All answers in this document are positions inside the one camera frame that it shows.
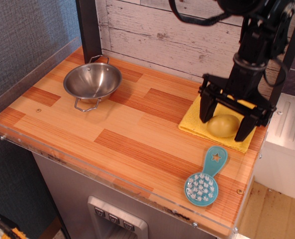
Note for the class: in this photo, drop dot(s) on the yellow toy potato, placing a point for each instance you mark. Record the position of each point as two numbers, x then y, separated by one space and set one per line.
223 125

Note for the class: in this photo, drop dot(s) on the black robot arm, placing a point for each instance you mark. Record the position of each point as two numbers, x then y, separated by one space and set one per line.
264 37

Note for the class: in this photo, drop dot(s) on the silver dispenser button panel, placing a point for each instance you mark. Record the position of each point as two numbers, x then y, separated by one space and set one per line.
111 222

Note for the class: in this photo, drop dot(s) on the white cabinet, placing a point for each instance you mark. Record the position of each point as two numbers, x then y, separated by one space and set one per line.
275 167

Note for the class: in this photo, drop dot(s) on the dark frame post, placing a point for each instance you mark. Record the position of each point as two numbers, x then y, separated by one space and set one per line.
89 28
280 81

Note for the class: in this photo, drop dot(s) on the clear acrylic table guard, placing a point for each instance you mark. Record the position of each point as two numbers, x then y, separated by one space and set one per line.
131 142

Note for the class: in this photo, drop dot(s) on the teal scrub brush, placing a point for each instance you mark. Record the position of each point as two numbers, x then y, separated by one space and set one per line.
201 188

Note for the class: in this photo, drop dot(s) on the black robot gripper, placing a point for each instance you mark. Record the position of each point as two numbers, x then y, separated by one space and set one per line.
242 84

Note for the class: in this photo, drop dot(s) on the right dark frame post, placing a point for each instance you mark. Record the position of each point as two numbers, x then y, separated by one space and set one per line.
280 81

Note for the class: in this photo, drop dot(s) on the left dark frame post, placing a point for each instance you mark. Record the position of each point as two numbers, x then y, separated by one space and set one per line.
89 28

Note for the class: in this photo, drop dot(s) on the small steel pot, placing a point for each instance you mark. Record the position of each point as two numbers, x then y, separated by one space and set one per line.
92 83

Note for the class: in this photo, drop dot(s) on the yellow black object corner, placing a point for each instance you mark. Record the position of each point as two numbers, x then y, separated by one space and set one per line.
9 229

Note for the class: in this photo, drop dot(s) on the grey toy fridge cabinet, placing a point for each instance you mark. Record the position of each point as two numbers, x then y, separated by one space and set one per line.
70 191

